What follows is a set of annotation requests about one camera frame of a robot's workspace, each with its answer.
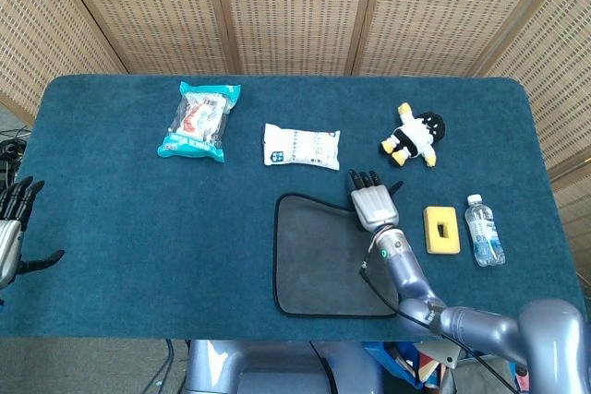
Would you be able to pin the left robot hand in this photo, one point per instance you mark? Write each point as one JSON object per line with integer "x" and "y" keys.
{"x": 11, "y": 228}

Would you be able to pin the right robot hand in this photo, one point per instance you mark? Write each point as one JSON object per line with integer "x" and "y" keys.
{"x": 374, "y": 205}

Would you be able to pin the grey cloth mat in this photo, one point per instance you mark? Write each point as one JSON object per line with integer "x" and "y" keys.
{"x": 318, "y": 265}

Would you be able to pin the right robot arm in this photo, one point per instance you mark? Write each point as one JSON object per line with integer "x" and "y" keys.
{"x": 461, "y": 320}

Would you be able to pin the yellow sponge block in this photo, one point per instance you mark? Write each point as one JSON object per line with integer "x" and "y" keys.
{"x": 436, "y": 242}

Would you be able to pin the black white plush penguin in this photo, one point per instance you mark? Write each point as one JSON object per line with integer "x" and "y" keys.
{"x": 415, "y": 135}

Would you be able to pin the white tissue pack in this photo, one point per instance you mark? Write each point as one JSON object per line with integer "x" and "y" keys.
{"x": 300, "y": 145}

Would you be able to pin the clear plastic water bottle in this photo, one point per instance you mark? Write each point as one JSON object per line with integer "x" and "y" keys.
{"x": 482, "y": 237}

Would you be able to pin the blue carpet table cover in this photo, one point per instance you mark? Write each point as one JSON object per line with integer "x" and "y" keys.
{"x": 138, "y": 228}

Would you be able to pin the blue storage bin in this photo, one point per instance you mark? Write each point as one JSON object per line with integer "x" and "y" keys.
{"x": 392, "y": 366}

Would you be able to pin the grey robot torso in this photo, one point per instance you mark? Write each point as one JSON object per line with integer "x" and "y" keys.
{"x": 277, "y": 366}

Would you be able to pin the teal snack package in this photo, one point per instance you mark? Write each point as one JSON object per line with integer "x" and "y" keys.
{"x": 198, "y": 122}

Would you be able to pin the woven bamboo folding screen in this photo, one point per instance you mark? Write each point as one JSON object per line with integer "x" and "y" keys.
{"x": 295, "y": 11}

